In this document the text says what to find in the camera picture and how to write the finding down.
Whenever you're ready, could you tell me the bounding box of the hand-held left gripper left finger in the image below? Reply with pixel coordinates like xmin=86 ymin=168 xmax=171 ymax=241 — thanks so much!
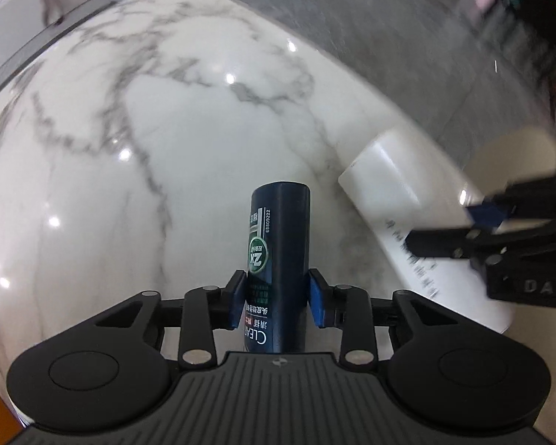
xmin=95 ymin=269 xmax=247 ymax=369

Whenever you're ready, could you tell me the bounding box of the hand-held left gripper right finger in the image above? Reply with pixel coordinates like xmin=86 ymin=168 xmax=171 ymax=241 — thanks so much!
xmin=306 ymin=268 xmax=448 ymax=365

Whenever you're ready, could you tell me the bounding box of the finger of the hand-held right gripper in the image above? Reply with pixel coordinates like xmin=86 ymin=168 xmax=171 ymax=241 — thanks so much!
xmin=463 ymin=174 xmax=556 ymax=231
xmin=405 ymin=218 xmax=556 ymax=258

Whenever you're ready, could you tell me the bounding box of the long white box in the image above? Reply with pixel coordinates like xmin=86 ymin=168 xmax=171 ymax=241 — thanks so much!
xmin=338 ymin=129 xmax=516 ymax=334

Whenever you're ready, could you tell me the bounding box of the dark blue shampoo bottle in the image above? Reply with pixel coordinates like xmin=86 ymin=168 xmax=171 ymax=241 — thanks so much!
xmin=241 ymin=181 xmax=312 ymax=354

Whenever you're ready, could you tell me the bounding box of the dark grey cabinet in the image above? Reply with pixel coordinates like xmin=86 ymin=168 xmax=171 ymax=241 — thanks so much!
xmin=477 ymin=0 xmax=556 ymax=126

